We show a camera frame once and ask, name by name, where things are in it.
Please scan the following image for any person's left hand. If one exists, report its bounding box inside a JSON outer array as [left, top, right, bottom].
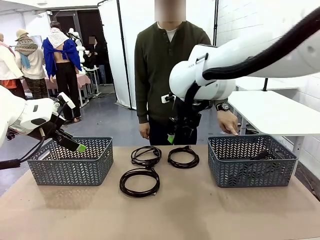
[[216, 109, 240, 137]]

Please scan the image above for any black wristwatch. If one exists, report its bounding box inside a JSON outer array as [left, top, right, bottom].
[[216, 101, 230, 112]]

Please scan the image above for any white humanoid robot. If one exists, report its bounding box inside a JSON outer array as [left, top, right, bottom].
[[67, 27, 90, 63]]

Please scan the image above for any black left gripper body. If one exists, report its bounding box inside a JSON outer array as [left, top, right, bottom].
[[34, 119, 63, 142]]

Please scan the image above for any mannequin with cream jacket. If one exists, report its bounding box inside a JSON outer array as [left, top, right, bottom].
[[0, 32, 27, 100]]

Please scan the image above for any mannequin with patterned scarf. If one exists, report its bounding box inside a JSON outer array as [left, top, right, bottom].
[[14, 28, 54, 101]]

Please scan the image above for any person in green sweater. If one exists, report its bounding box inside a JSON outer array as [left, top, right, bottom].
[[134, 0, 240, 146]]

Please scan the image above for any mannequin with blue shirt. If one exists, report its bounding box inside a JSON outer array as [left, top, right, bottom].
[[41, 21, 83, 124]]

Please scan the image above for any background person in black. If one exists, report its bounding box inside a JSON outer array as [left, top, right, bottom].
[[86, 35, 108, 86]]

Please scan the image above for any table with pink cloth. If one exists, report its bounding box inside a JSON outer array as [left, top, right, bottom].
[[22, 73, 91, 109]]

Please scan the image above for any black power cable with plug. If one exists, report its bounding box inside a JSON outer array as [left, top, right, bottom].
[[250, 149, 285, 161]]

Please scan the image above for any person's right hand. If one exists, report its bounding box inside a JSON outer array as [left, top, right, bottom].
[[139, 122, 151, 140]]

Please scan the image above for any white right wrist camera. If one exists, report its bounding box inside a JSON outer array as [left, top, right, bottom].
[[161, 93, 176, 104]]

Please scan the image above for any white backdrop screen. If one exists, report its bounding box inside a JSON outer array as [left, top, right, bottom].
[[98, 0, 138, 110], [119, 0, 218, 111]]

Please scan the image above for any black backdrop stand pole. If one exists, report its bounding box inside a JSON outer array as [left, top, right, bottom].
[[116, 0, 134, 111], [212, 0, 220, 47]]

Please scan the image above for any thin coiled black cable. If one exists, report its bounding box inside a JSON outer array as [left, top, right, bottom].
[[130, 145, 163, 168]]

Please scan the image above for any small white-legged desk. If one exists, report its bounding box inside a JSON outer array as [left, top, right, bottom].
[[84, 66, 102, 99]]

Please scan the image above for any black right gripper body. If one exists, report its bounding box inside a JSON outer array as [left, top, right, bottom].
[[172, 103, 202, 131]]

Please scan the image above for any grey plastic lattice basket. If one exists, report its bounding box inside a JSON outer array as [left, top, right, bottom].
[[26, 136, 114, 186], [207, 134, 298, 188]]

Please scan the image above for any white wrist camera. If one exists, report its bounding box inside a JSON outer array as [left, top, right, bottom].
[[161, 93, 176, 104], [57, 91, 76, 110]]

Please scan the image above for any large black cable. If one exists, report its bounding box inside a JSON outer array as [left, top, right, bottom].
[[119, 167, 161, 198]]

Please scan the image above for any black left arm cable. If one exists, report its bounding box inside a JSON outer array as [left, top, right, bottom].
[[0, 102, 70, 171]]

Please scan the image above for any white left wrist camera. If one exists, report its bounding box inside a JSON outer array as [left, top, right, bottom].
[[57, 91, 76, 110]]

